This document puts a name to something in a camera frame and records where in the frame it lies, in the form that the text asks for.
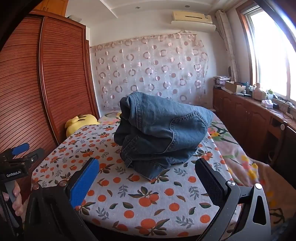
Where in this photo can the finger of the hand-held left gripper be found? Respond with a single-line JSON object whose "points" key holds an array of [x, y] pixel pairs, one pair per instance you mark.
{"points": [[34, 155], [20, 148]]}

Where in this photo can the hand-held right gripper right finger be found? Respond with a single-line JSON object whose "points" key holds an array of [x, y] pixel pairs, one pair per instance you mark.
{"points": [[212, 185]]}

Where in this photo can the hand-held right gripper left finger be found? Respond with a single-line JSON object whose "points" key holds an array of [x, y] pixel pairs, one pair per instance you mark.
{"points": [[84, 183]]}

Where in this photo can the blue denim pants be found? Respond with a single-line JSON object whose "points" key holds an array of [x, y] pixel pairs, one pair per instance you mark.
{"points": [[157, 129]]}

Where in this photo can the person's left hand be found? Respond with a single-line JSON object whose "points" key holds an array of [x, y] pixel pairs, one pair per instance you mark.
{"points": [[16, 197]]}

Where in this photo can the floral blanket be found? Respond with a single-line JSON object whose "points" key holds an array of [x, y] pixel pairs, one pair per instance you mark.
{"points": [[233, 148]]}

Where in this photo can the orange fruit print bedsheet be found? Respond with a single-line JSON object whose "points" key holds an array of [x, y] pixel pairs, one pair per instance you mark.
{"points": [[138, 192]]}

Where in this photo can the yellow plush toy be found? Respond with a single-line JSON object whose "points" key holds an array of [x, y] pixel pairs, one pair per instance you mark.
{"points": [[83, 120]]}

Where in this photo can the wooden headboard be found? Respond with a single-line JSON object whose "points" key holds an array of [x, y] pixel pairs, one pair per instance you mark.
{"points": [[57, 81]]}

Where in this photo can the long wooden cabinet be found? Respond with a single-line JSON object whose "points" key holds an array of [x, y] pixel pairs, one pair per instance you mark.
{"points": [[242, 111]]}

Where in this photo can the small white box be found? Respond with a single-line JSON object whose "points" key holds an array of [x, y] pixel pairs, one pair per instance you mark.
{"points": [[267, 103]]}

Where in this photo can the open cardboard box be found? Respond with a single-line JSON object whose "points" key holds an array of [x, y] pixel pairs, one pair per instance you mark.
{"points": [[231, 87]]}

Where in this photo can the white plastic bottle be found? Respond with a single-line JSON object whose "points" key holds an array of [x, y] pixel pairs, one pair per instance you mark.
{"points": [[256, 92]]}

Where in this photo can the stack of papers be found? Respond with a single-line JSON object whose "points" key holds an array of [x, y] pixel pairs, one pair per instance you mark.
{"points": [[220, 81]]}

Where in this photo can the green capped small bottle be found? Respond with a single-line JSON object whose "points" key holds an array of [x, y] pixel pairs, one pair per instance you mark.
{"points": [[270, 95]]}

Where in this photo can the circle patterned sheer curtain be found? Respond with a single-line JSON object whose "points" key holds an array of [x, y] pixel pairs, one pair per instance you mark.
{"points": [[150, 69]]}

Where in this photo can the bright window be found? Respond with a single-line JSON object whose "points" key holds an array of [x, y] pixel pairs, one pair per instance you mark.
{"points": [[272, 58]]}

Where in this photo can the white window curtain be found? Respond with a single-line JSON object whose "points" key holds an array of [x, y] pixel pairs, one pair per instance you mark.
{"points": [[227, 41]]}

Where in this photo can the white air conditioner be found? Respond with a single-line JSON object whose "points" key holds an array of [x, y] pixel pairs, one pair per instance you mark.
{"points": [[192, 16]]}

